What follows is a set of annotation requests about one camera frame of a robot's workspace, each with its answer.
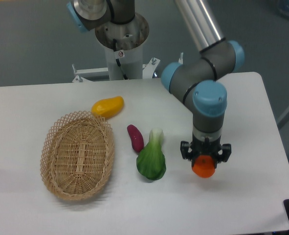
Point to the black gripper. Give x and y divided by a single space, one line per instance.
219 152

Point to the orange fruit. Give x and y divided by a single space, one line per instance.
203 166

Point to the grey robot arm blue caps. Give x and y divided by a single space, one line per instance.
122 32

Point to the green bok choy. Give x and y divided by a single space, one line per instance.
151 162

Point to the purple sweet potato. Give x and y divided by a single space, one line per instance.
136 137

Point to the yellow mango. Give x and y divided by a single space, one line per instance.
108 107

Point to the woven wicker basket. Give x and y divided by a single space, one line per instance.
77 156

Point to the white metal base frame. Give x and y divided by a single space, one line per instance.
133 69

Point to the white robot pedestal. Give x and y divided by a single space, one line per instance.
122 58

